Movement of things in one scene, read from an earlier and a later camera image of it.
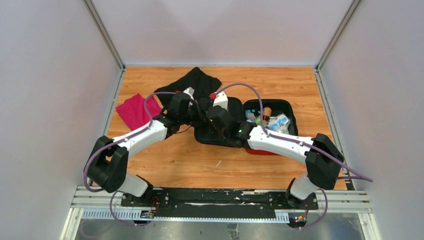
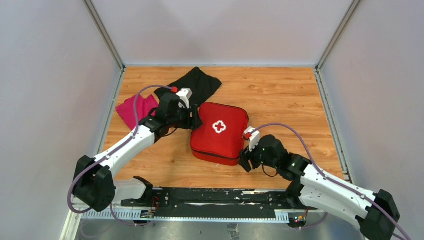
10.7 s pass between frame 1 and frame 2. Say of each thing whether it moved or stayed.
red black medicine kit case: moved
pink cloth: stayed
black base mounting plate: stayed
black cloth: stayed
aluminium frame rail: stayed
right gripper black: moved
